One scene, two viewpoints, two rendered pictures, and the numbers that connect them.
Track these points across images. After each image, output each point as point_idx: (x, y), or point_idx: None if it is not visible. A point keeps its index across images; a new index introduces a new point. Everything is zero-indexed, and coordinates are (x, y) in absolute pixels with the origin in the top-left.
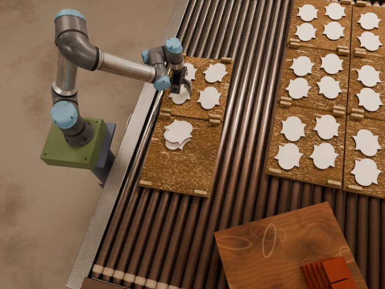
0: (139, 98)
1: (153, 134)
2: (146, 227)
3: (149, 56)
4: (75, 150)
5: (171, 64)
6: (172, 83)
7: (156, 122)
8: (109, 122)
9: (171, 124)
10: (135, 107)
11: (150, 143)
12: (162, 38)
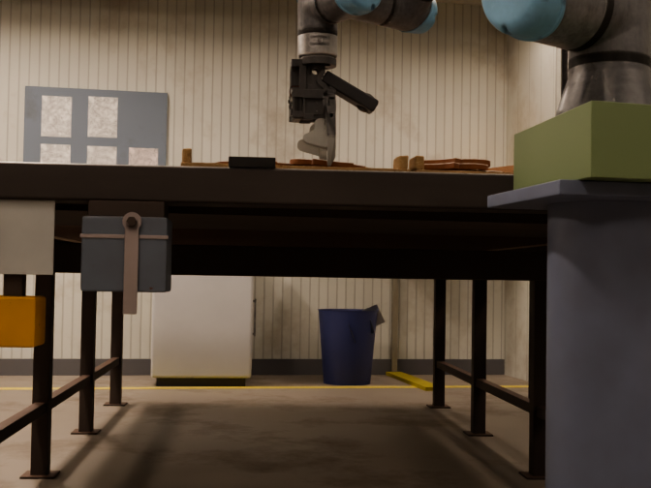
0: (376, 170)
1: (483, 171)
2: None
3: None
4: None
5: (335, 38)
6: (357, 88)
7: (446, 170)
8: (496, 194)
9: (438, 164)
10: (415, 171)
11: (511, 172)
12: (93, 164)
